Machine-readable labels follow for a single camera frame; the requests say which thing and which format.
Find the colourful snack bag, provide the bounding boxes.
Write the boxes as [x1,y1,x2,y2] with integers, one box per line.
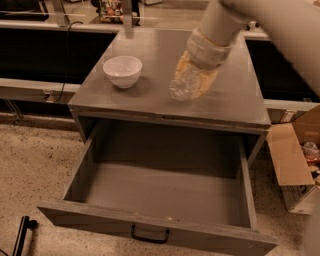
[99,0,123,23]

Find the black metal stand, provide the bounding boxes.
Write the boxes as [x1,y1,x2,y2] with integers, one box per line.
[12,216,38,256]

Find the open grey top drawer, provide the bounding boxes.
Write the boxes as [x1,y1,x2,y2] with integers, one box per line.
[38,119,277,256]

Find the packaged items in box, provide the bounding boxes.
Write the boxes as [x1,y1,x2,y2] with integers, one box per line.
[301,142,320,186]

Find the black drawer handle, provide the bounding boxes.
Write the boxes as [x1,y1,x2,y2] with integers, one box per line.
[130,224,170,244]

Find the grey wooden cabinet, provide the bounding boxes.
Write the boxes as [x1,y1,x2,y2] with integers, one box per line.
[69,27,270,162]

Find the white cuffed gripper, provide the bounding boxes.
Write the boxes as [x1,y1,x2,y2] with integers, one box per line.
[174,28,232,99]

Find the black hanging cable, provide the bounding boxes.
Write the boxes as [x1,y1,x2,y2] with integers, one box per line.
[54,21,86,104]

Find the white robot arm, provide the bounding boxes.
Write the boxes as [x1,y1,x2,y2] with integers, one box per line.
[170,0,320,101]

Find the open cardboard box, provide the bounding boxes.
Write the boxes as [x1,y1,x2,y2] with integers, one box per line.
[267,106,320,215]

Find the clear plastic water bottle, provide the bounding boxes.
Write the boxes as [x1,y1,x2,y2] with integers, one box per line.
[169,66,201,101]

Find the white ceramic bowl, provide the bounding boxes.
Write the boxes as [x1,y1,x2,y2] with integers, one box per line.
[103,56,143,88]

